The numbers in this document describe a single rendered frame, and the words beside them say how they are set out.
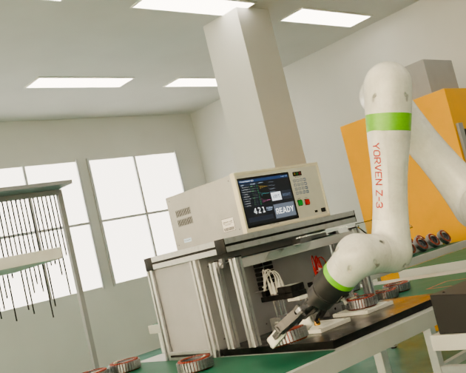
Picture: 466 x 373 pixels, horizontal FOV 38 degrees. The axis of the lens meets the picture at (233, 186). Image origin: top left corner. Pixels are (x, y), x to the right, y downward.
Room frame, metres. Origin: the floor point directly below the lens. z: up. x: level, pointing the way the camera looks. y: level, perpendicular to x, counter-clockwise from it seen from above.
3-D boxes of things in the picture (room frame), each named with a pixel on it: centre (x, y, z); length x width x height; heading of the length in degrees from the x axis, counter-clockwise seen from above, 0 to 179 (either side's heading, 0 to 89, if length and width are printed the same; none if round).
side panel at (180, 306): (2.34, 0.26, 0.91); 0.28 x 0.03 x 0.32; 44
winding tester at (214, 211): (2.51, -0.04, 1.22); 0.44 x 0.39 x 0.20; 134
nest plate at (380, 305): (2.35, -0.34, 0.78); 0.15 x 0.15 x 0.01; 44
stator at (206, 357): (2.07, 0.23, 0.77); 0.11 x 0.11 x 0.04
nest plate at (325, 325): (2.19, -0.16, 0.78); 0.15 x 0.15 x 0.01; 44
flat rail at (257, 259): (2.34, -0.18, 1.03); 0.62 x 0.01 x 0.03; 134
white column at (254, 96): (6.56, -0.41, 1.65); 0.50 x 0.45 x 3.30; 44
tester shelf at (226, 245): (2.50, -0.03, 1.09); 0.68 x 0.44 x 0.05; 134
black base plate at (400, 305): (2.28, -0.24, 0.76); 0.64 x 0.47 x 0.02; 134
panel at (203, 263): (2.45, -0.07, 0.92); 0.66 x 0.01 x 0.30; 134
